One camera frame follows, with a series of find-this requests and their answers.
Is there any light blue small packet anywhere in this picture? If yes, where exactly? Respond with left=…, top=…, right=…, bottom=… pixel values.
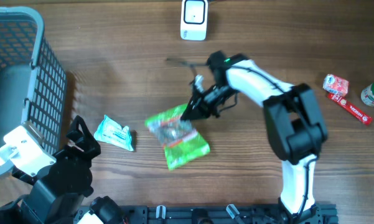
left=93, top=115, right=134, bottom=152

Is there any green clear snack bag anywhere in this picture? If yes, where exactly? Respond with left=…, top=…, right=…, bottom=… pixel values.
left=145, top=104, right=210, bottom=170

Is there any small red sauce sachet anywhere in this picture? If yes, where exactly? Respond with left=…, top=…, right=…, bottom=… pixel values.
left=322, top=74, right=349, bottom=96

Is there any red Nescafe coffee stick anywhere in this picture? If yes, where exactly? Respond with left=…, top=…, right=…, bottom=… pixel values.
left=327, top=93, right=373, bottom=126

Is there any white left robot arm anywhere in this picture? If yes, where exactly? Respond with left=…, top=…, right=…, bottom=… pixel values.
left=0, top=116, right=101, bottom=223

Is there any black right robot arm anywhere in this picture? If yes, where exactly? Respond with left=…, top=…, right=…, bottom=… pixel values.
left=180, top=51, right=328, bottom=223

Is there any white barcode scanner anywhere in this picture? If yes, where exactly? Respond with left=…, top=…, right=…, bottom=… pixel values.
left=180, top=0, right=208, bottom=41

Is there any grey plastic mesh basket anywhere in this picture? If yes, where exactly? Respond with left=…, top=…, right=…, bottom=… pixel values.
left=0, top=6, right=68, bottom=179

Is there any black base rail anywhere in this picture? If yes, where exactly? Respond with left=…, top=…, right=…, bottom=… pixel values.
left=68, top=203, right=339, bottom=224

